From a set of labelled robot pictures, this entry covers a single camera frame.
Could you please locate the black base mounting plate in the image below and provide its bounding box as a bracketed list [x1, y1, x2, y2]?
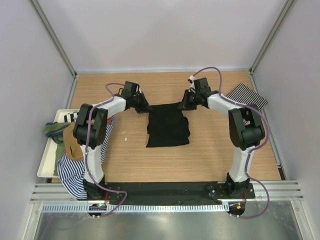
[107, 181, 256, 206]

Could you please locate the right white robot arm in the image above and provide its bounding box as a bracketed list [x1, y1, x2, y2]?
[178, 76, 266, 198]

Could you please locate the brown tank top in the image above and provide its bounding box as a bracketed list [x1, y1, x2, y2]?
[63, 122, 84, 161]

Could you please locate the green striped garment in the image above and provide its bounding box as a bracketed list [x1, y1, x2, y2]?
[44, 122, 71, 144]

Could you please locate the white slotted cable duct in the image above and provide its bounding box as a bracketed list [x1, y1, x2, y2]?
[42, 202, 229, 214]

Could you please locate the black white striped tank top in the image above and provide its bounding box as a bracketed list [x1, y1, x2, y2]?
[224, 83, 268, 111]

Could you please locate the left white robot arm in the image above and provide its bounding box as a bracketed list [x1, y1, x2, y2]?
[73, 81, 151, 200]

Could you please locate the white plastic tray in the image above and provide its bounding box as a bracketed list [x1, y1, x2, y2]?
[37, 109, 79, 178]

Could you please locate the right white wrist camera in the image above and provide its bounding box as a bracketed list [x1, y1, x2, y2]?
[187, 75, 195, 89]

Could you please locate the black white wide-striped garment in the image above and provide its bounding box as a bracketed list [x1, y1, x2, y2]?
[63, 112, 78, 123]

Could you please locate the blue white striped tank top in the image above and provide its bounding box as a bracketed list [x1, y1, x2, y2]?
[57, 116, 116, 200]

